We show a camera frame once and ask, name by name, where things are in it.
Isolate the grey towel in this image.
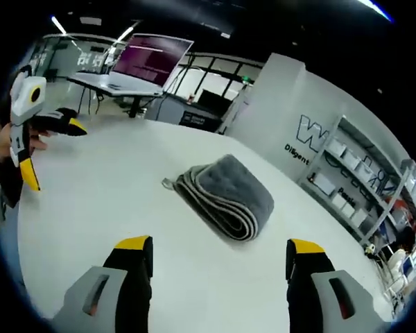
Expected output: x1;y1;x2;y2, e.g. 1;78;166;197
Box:
162;153;275;241

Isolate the person's left hand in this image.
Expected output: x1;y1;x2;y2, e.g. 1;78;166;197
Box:
0;121;53;162

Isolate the white desk with black legs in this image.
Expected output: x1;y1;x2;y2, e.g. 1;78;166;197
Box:
66;71;164;119

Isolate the white chair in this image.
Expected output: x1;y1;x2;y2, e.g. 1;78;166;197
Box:
377;242;408;296

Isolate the large monitor screen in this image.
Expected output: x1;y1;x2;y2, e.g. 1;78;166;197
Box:
110;33;195;90

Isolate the grey metal storage shelf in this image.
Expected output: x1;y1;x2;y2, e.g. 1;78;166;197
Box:
298;114;416;248

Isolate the grey equipment cabinet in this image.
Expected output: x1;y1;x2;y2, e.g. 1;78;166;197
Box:
147;92;232;134

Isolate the white pillar with lettering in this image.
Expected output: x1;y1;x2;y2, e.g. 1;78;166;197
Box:
224;52;354;181

